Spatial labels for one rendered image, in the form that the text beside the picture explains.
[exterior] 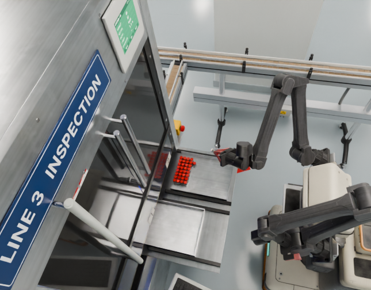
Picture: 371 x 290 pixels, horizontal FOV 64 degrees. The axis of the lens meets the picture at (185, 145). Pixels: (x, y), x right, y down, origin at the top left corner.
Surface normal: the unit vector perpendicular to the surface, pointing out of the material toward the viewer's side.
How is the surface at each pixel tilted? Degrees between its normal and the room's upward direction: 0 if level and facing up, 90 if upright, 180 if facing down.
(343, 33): 0
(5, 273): 90
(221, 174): 0
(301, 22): 90
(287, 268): 0
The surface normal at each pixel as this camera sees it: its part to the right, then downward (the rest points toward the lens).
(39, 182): 0.97, 0.16
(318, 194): -0.73, -0.47
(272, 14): -0.24, 0.84
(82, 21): -0.10, -0.51
